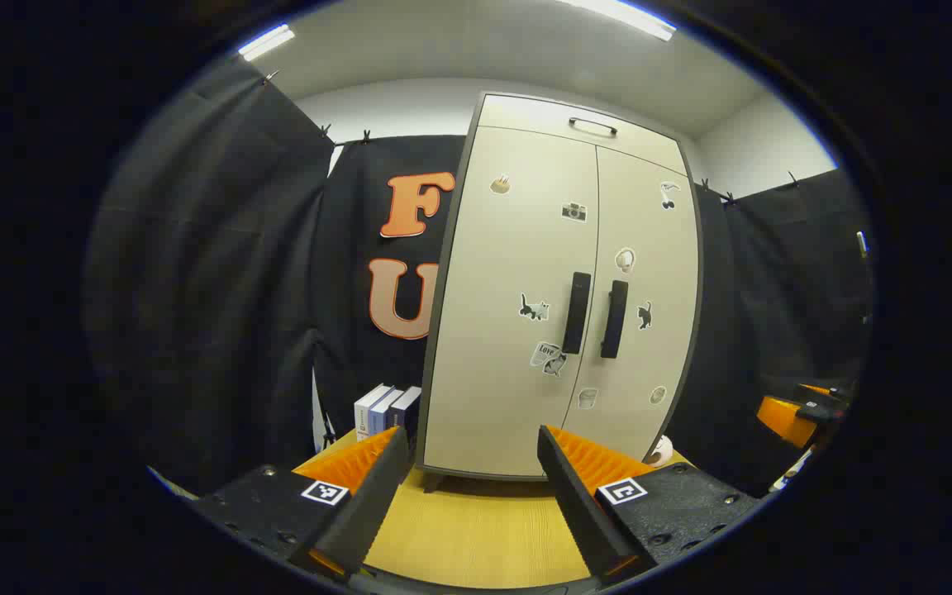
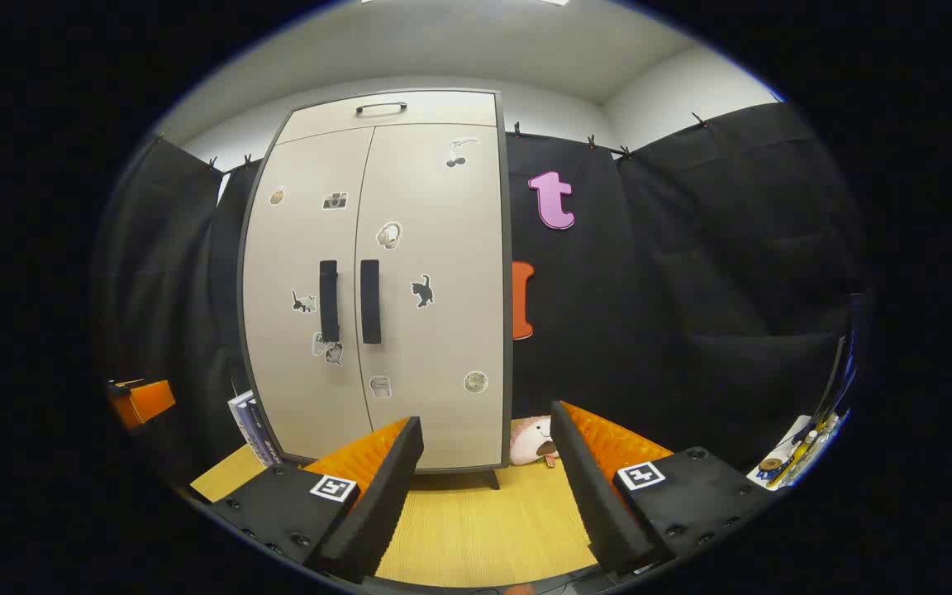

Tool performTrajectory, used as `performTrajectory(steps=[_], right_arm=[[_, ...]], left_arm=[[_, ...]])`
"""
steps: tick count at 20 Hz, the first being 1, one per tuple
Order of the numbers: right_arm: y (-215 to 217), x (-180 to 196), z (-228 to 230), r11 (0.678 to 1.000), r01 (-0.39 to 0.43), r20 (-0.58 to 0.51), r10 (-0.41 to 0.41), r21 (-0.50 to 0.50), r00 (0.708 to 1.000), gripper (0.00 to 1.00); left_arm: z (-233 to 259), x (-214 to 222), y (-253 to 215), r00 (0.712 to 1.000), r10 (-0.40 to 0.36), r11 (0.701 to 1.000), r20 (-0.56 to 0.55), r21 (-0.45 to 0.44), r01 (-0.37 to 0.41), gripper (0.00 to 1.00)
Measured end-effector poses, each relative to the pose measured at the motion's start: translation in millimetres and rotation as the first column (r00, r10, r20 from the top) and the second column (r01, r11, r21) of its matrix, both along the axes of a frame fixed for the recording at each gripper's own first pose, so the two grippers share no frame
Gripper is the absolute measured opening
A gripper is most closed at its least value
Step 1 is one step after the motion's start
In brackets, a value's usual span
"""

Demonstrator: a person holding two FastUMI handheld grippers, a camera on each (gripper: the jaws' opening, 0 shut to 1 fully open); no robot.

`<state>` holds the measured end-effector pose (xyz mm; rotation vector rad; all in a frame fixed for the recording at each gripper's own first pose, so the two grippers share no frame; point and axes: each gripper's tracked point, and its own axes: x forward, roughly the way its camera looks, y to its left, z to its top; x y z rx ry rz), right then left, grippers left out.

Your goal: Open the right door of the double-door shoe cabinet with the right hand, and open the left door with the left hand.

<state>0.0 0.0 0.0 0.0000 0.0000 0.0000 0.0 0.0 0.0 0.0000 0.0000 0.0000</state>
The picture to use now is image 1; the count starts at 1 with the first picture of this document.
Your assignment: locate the white book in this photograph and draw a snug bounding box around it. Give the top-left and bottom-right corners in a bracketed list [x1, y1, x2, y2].
[354, 383, 394, 443]

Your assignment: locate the long ceiling light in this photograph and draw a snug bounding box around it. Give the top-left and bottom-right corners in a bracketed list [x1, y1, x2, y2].
[559, 0, 677, 42]
[236, 23, 297, 63]

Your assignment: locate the beige double-door shoe cabinet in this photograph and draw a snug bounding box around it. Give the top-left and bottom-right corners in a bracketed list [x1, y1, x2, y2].
[416, 91, 704, 493]

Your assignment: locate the grey-blue book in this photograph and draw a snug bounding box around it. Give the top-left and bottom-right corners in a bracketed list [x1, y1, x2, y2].
[367, 387, 405, 439]

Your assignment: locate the white flat object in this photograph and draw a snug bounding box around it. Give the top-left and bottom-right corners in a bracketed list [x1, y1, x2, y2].
[769, 448, 813, 494]

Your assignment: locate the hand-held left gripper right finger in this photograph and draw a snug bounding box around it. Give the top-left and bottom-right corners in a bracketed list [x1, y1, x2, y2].
[536, 425, 762, 583]

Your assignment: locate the black backdrop cloth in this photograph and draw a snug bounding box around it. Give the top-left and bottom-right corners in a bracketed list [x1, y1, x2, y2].
[83, 54, 878, 497]

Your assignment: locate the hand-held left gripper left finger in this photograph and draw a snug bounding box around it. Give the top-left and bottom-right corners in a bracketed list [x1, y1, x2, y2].
[195, 426, 411, 579]

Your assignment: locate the beige shoe cabinet door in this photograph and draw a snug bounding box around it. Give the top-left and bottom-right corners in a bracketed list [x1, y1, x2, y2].
[563, 145, 702, 478]
[422, 126, 601, 478]

